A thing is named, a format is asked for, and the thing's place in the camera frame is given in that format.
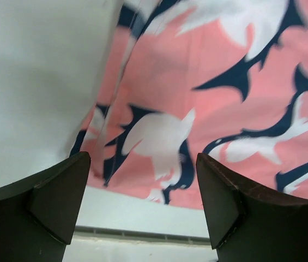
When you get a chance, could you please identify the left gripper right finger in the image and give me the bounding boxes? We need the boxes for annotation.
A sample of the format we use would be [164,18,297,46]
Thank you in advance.
[196,153,308,262]

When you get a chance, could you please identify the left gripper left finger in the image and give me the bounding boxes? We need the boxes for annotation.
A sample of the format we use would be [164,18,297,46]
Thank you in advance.
[0,152,90,262]

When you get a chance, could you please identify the pink shark print shorts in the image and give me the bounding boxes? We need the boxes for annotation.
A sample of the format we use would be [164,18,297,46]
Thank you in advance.
[72,1,308,209]

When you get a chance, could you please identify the aluminium frame rail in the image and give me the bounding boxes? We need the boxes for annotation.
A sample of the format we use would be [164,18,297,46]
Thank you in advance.
[74,226,210,246]

